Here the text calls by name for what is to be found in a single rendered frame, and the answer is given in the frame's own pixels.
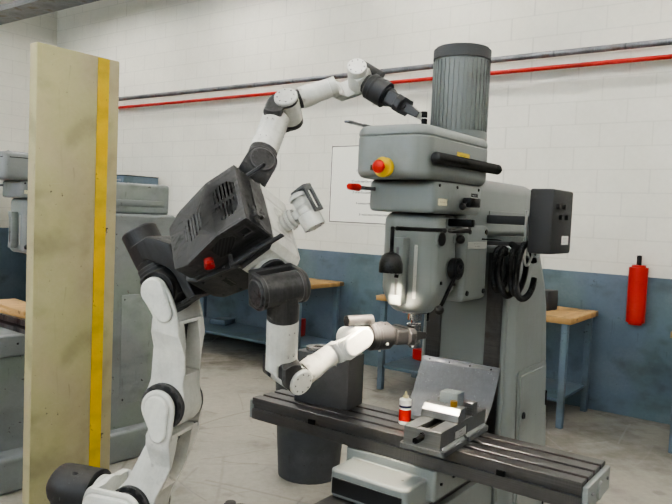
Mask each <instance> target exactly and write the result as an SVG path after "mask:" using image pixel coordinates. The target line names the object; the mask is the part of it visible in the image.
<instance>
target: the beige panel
mask: <svg viewBox="0 0 672 504"><path fill-rule="evenodd" d="M119 64H120V63H119V61H115V60H111V59H106V58H102V57H98V56H94V55H90V54H86V53H82V52H78V51H74V50H70V49H65V48H61V47H57V46H53V45H49V44H45V43H41V42H34V43H31V44H30V93H29V150H28V206H27V262H26V318H25V374H24V430H23V486H22V504H50V501H49V500H48V498H47V494H46V484H47V482H48V480H49V478H50V476H51V475H52V473H53V472H54V471H55V470H56V469H57V468H58V467H59V466H61V465H62V464H65V463H77V464H83V465H89V466H93V467H99V468H104V469H108V470H109V464H110V424H111V384H112V344H113V304H114V264H115V224H116V184H117V144H118V104H119Z"/></svg>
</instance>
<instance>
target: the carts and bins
mask: <svg viewBox="0 0 672 504"><path fill-rule="evenodd" d="M275 384H276V391H277V390H280V389H284V390H285V388H284V387H283V386H282V385H280V384H279V383H277V382H276V381H275ZM341 449H342V444H340V443H337V442H333V441H330V440H326V439H323V438H319V437H316V436H312V435H309V434H305V433H302V432H298V431H295V430H291V429H288V428H284V427H281V426H277V458H278V475H279V476H280V477H281V478H283V479H284V480H286V481H289V482H292V483H297V484H305V485H316V484H324V483H328V482H331V479H332V468H333V467H335V466H337V465H339V464H340V458H341Z"/></svg>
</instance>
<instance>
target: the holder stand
mask: <svg viewBox="0 0 672 504"><path fill-rule="evenodd" d="M324 346H325V344H309V345H306V348H303V349H299V350H298V356H297V359H298V360H299V362H300V361H301V360H303V359H304V358H306V357H307V356H309V355H311V354H313V353H315V352H316V351H318V350H319V349H321V348H322V347H324ZM363 369H364V353H360V354H359V355H358V356H356V357H355V358H353V359H352V360H346V361H345V362H342V363H337V364H336V365H334V366H333V367H331V368H330V369H329V370H327V371H326V372H325V373H324V374H323V375H322V376H321V377H320V378H318V379H317V380H315V381H314V382H313V383H312V384H311V386H310V388H309V389H308V390H307V391H306V392H305V393H304V394H302V395H295V396H294V400H295V401H300V402H305V403H310V404H315V405H320V406H325V407H330V408H335V409H340V410H345V411H348V410H350V409H352V408H354V407H356V406H358V405H360V404H362V391H363Z"/></svg>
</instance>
